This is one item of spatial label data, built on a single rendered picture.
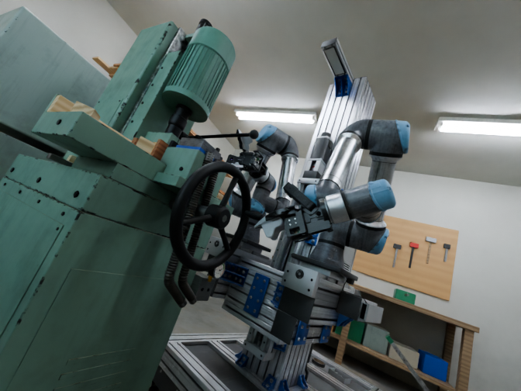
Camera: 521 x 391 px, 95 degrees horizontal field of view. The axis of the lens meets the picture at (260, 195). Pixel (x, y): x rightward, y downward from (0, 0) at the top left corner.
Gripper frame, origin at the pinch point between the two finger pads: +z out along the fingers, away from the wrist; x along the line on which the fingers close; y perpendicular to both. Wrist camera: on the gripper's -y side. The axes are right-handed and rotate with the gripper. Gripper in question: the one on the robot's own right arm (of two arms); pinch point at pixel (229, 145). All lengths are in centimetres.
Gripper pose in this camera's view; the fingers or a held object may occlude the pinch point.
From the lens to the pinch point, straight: 91.8
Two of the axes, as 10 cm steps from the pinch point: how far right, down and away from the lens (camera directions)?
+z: -4.2, -3.9, -8.2
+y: 8.6, 1.2, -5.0
